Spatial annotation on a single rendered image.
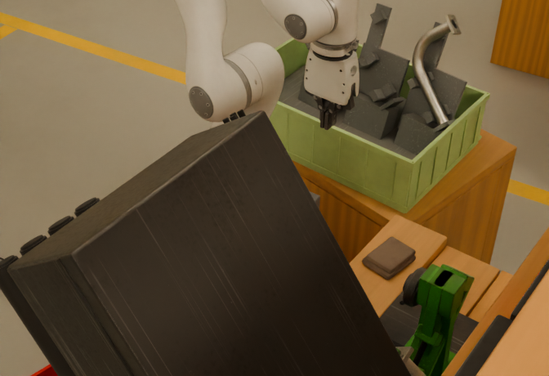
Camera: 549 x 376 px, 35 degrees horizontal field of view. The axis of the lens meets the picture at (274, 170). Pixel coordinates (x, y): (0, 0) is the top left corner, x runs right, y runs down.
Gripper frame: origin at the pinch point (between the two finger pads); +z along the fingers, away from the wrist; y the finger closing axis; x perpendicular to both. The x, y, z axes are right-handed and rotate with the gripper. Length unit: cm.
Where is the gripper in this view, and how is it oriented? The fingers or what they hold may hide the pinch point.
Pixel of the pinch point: (328, 117)
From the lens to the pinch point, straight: 170.2
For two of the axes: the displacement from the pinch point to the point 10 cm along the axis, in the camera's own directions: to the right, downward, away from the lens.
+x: -5.9, 4.9, -6.4
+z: -0.1, 7.9, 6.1
